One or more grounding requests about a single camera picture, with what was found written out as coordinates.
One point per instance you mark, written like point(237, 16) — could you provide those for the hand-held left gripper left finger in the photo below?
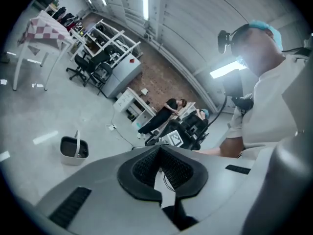
point(102, 180)

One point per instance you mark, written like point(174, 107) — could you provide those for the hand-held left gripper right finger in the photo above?
point(220, 177)

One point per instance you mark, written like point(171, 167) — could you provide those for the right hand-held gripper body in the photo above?
point(174, 138)

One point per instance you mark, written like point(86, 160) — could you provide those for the white bin with handle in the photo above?
point(73, 159)

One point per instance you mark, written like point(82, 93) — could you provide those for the person's right forearm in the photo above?
point(231, 146)

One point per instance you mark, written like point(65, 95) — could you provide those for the white shelf unit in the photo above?
point(189, 108)

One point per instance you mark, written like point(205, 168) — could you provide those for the white power strip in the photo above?
point(112, 127)

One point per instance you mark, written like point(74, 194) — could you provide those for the small beige box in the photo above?
point(144, 92)

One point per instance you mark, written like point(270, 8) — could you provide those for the white drawer cabinet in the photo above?
point(123, 99)

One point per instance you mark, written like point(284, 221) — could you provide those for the black chest device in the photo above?
point(233, 83)

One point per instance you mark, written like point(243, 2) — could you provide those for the grey cabinet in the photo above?
point(122, 77)

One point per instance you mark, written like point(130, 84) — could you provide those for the person's white shirt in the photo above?
point(271, 111)

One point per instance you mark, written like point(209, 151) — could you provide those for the blue face mask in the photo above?
point(242, 61)

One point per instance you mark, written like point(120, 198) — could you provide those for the white shelf rack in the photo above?
point(113, 38)

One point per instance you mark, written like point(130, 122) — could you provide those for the person's head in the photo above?
point(259, 50)

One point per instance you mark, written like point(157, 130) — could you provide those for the blue hair cap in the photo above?
point(274, 33)

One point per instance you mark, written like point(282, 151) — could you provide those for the white table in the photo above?
point(36, 46)

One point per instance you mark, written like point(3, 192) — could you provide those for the pink checked tablecloth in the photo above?
point(49, 30)

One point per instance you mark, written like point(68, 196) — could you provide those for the rack of dark clothes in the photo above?
point(66, 17)

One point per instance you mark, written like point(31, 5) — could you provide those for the black head camera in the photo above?
point(223, 41)

